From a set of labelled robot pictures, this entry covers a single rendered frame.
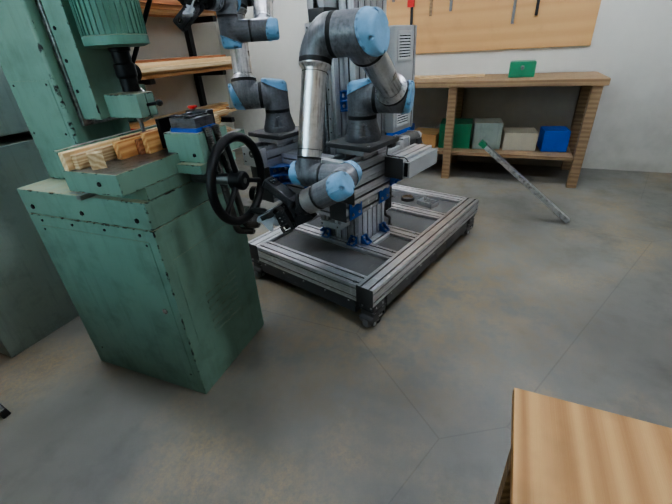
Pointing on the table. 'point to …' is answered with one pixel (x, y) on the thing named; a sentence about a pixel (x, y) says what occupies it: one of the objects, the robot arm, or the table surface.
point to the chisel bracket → (130, 105)
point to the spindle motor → (110, 23)
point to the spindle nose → (124, 68)
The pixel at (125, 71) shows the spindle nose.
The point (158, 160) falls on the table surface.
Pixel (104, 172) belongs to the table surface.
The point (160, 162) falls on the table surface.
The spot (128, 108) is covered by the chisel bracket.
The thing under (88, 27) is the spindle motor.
